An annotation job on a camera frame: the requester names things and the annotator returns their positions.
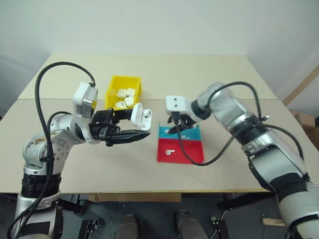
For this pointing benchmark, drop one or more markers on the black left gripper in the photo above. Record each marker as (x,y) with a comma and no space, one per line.
(102,125)

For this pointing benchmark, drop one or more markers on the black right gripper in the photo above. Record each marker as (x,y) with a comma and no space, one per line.
(187,120)

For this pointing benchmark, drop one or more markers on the white earbud case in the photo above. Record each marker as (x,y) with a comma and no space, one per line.
(120,104)
(131,91)
(139,119)
(129,100)
(121,93)

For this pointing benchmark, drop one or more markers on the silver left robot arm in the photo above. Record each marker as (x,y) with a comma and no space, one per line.
(62,125)

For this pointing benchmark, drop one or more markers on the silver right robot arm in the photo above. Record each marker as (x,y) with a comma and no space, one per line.
(229,107)

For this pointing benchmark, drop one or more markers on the closed white earbud case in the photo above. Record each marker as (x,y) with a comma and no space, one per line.
(120,104)
(129,100)
(131,91)
(121,93)

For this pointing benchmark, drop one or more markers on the yellow plastic bin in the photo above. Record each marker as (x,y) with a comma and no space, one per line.
(111,94)

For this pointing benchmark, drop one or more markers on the white earbud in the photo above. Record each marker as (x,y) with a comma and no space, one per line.
(147,113)
(185,137)
(170,152)

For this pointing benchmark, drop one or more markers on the red and teal tray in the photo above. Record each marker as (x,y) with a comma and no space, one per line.
(190,150)

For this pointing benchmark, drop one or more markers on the dark rounded shape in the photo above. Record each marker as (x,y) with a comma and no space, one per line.
(127,227)
(188,225)

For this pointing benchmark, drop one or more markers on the wooden plank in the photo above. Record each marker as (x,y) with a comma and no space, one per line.
(301,84)

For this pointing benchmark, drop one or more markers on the brown cardboard box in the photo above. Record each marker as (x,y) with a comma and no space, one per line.
(307,127)

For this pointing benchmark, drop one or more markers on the small wooden block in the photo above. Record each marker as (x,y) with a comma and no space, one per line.
(272,222)

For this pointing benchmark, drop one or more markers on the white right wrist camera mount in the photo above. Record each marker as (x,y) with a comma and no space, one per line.
(178,104)

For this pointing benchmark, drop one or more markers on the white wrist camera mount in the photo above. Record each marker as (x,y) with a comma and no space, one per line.
(82,95)
(178,104)

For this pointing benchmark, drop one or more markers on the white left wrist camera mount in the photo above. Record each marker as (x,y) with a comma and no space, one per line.
(82,95)

